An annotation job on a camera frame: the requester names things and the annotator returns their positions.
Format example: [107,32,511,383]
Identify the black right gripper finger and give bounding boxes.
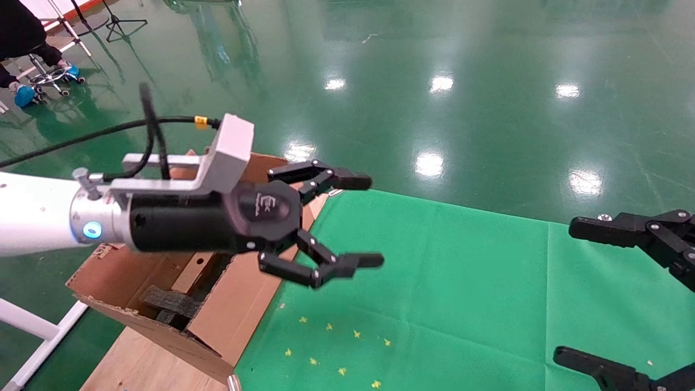
[552,346,695,391]
[567,211,695,294]

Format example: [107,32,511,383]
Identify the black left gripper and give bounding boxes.
[129,160,385,289]

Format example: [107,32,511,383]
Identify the small brown cardboard box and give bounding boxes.
[171,251,235,295]

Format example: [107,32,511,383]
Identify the large open cardboard carton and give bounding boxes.
[66,151,329,383]

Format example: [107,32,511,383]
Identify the green cloth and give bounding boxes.
[235,187,695,391]

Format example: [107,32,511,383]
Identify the black foam block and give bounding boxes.
[142,285,204,329]

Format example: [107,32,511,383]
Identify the black tripod stand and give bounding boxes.
[103,0,148,43]

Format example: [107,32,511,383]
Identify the black round base stand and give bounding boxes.
[65,0,109,36]

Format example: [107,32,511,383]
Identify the chrome wheeled stool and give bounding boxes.
[27,54,86,98]

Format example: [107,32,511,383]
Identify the person in black clothes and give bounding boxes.
[0,0,63,90]

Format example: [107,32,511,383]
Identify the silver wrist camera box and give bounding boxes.
[73,113,255,204]

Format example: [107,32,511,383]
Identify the black cable with yellow tag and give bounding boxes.
[0,81,223,182]

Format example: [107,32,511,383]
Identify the white pipe frame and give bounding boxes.
[0,298,89,391]

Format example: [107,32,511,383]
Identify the white metal stand frame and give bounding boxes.
[33,0,93,58]

